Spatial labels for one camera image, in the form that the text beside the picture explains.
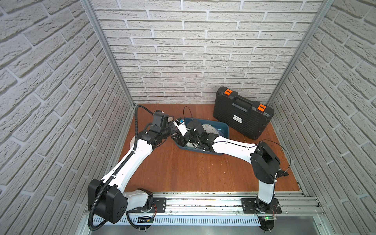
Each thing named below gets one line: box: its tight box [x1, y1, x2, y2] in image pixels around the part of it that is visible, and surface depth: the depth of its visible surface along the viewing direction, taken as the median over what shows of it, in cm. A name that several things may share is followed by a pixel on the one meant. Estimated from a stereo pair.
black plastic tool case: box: [212, 86, 275, 140], surface depth 91 cm
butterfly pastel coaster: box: [201, 123, 219, 136], surface depth 103 cm
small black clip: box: [276, 170, 289, 178], surface depth 86 cm
